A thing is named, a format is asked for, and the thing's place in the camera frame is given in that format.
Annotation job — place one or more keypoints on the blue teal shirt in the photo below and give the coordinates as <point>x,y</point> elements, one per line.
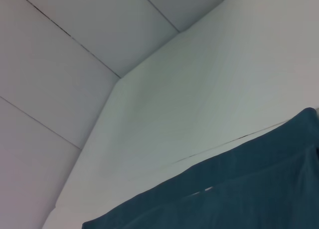
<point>236,189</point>

